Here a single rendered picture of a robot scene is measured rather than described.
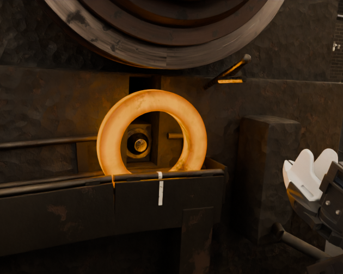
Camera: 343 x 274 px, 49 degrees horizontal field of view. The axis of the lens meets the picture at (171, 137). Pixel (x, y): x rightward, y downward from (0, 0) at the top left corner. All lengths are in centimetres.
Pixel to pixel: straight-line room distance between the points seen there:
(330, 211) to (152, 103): 31
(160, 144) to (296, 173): 29
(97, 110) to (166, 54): 16
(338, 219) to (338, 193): 3
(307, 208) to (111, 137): 31
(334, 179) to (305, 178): 6
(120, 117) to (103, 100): 8
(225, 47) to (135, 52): 15
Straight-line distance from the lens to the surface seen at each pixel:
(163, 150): 71
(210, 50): 62
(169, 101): 61
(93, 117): 66
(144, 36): 56
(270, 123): 69
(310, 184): 48
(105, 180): 58
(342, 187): 43
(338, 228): 43
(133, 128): 72
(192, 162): 65
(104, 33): 56
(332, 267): 47
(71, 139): 65
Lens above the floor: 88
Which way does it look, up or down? 10 degrees down
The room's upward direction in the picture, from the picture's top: 3 degrees clockwise
